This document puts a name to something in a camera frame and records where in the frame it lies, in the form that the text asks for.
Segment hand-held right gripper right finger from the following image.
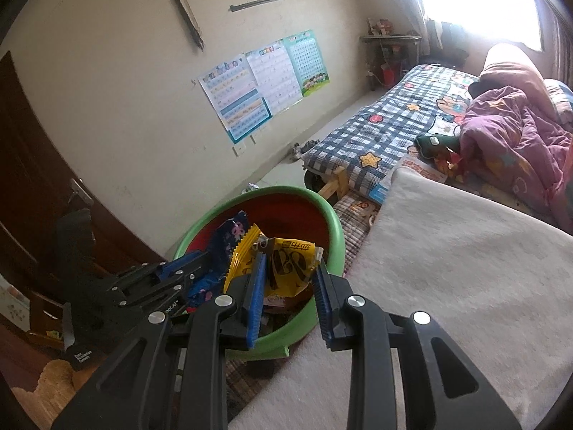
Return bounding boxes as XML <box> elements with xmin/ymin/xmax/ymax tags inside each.
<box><xmin>312</xmin><ymin>263</ymin><xmax>522</xmax><ymax>430</ymax></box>

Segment purple star quilt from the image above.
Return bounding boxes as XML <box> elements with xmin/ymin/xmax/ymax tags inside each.
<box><xmin>459</xmin><ymin>85</ymin><xmax>573</xmax><ymax>229</ymax></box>

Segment white towel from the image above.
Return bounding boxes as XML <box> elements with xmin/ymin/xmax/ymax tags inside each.
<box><xmin>226</xmin><ymin>168</ymin><xmax>573</xmax><ymax>430</ymax></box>

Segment brown wooden door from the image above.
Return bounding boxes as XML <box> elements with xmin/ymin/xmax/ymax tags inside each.
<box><xmin>0</xmin><ymin>51</ymin><xmax>173</xmax><ymax>354</ymax></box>

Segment blue white book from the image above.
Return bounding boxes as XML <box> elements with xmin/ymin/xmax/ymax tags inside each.
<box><xmin>367</xmin><ymin>181</ymin><xmax>395</xmax><ymax>207</ymax></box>

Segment rolled pink quilt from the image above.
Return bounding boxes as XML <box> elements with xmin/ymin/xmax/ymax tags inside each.
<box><xmin>479</xmin><ymin>44</ymin><xmax>565</xmax><ymax>119</ymax></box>

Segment red print magazine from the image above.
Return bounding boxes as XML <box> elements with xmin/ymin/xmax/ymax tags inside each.
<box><xmin>398</xmin><ymin>152</ymin><xmax>448</xmax><ymax>184</ymax></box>

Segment dark hanging clothes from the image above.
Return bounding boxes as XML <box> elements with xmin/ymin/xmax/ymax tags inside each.
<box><xmin>425</xmin><ymin>18</ymin><xmax>471</xmax><ymax>61</ymax></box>

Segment blue-framed wall poster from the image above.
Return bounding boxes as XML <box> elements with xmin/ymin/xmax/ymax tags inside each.
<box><xmin>198</xmin><ymin>54</ymin><xmax>273</xmax><ymax>145</ymax></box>

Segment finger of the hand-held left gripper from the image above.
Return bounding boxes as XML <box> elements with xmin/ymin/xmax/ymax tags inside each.
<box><xmin>117</xmin><ymin>277</ymin><xmax>198</xmax><ymax>315</ymax></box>
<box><xmin>105</xmin><ymin>251</ymin><xmax>211</xmax><ymax>297</ymax></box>

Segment white pink wall poster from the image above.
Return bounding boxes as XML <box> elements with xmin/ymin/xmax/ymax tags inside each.
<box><xmin>245</xmin><ymin>39</ymin><xmax>302</xmax><ymax>116</ymax></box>

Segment small grey desk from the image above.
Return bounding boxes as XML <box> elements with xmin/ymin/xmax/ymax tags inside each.
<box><xmin>360</xmin><ymin>18</ymin><xmax>422</xmax><ymax>77</ymax></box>

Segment red basin with green rim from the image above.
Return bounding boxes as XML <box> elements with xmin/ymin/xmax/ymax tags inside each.
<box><xmin>172</xmin><ymin>186</ymin><xmax>345</xmax><ymax>361</ymax></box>

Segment green-framed wall poster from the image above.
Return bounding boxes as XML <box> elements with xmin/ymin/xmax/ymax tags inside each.
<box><xmin>283</xmin><ymin>30</ymin><xmax>332</xmax><ymax>98</ymax></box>

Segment dark blue floral wrapper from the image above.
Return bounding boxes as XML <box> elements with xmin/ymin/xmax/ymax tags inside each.
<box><xmin>187</xmin><ymin>210</ymin><xmax>250</xmax><ymax>314</ymax></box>

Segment yellow black-print wrapper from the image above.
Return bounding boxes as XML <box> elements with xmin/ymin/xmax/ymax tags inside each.
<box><xmin>263</xmin><ymin>237</ymin><xmax>324</xmax><ymax>298</ymax></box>

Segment dark wall-hung stick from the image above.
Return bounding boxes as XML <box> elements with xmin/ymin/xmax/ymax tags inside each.
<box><xmin>156</xmin><ymin>0</ymin><xmax>206</xmax><ymax>50</ymax></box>

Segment grey slippers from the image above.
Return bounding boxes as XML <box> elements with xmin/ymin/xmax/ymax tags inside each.
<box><xmin>286</xmin><ymin>141</ymin><xmax>319</xmax><ymax>162</ymax></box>

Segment blue plaid pillow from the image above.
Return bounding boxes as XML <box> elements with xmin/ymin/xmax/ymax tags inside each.
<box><xmin>544</xmin><ymin>78</ymin><xmax>573</xmax><ymax>117</ymax></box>

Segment bright window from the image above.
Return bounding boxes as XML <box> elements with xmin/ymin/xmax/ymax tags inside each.
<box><xmin>409</xmin><ymin>0</ymin><xmax>544</xmax><ymax>52</ymax></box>

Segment beige plush toy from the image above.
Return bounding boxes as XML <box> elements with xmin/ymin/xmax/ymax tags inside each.
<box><xmin>11</xmin><ymin>358</ymin><xmax>97</xmax><ymax>430</ymax></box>

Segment wooden bed frame leg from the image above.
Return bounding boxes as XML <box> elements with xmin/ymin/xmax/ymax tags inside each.
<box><xmin>319</xmin><ymin>166</ymin><xmax>351</xmax><ymax>199</ymax></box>

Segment plaid cartoon bed sheet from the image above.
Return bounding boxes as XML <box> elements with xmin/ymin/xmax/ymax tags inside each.
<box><xmin>302</xmin><ymin>63</ymin><xmax>482</xmax><ymax>193</ymax></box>

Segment yellow foil snack wrapper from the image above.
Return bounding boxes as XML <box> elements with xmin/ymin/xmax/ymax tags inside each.
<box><xmin>223</xmin><ymin>224</ymin><xmax>265</xmax><ymax>294</ymax></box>

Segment red gold foil wrapper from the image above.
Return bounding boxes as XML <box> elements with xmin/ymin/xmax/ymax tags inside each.
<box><xmin>436</xmin><ymin>150</ymin><xmax>468</xmax><ymax>177</ymax></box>

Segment white printed box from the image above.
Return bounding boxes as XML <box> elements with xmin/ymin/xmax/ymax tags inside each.
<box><xmin>0</xmin><ymin>275</ymin><xmax>32</xmax><ymax>334</ymax></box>

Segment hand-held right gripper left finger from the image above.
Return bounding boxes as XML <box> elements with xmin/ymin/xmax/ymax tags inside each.
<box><xmin>50</xmin><ymin>252</ymin><xmax>269</xmax><ymax>430</ymax></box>

